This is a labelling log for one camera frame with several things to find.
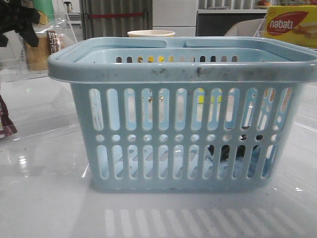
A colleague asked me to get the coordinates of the dark red snack packet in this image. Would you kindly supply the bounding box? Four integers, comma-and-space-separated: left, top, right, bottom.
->
0, 97, 17, 139

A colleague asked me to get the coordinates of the yellow paper cup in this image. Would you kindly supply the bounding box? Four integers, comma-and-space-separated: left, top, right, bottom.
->
127, 30, 175, 37

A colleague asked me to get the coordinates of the dark tissue pack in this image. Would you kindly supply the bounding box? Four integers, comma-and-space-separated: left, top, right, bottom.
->
208, 134, 264, 162

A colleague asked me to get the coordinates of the clear acrylic stand right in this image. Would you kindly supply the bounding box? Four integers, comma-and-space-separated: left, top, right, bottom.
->
254, 15, 266, 37

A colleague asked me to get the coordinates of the packaged toast bread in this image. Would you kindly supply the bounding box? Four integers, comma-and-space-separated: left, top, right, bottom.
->
19, 20, 67, 74

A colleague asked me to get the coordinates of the white drawer cabinet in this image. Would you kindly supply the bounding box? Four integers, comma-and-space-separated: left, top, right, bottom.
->
152, 0, 199, 36

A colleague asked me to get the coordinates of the light blue plastic basket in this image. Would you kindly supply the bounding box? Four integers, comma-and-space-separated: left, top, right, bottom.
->
48, 37, 317, 190

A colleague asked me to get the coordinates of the clear acrylic shelf left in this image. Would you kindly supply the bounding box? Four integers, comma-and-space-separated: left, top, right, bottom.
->
0, 11, 77, 139

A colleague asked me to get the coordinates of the yellow nabati wafer box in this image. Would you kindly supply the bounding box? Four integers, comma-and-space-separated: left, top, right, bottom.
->
261, 5, 317, 49

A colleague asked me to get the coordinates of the green yellow cartoon can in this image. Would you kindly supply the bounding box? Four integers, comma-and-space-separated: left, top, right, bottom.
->
33, 0, 55, 25

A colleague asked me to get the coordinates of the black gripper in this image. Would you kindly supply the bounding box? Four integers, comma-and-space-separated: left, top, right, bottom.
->
0, 0, 40, 47

